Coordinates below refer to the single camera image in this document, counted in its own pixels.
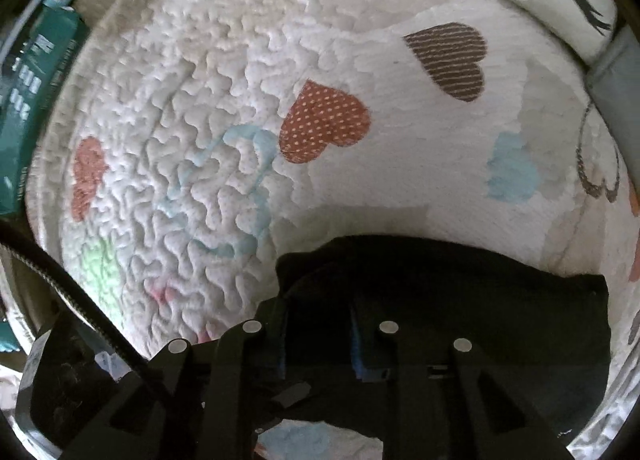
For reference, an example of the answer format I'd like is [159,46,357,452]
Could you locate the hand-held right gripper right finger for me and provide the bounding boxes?
[349,299,572,460]

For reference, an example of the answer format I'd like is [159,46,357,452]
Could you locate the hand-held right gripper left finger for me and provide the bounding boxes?
[65,296,312,460]

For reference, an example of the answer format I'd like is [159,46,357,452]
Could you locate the black pants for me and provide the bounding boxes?
[274,234,614,443]

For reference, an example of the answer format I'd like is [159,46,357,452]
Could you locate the white heart print quilt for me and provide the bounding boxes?
[0,0,640,460]

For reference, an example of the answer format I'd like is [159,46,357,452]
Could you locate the teal printed box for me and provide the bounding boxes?
[0,6,92,217]

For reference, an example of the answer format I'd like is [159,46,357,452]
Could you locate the grey cushion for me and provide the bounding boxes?
[584,25,640,143]

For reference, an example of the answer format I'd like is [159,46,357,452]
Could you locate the black braided cable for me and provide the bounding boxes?
[0,232,173,403]

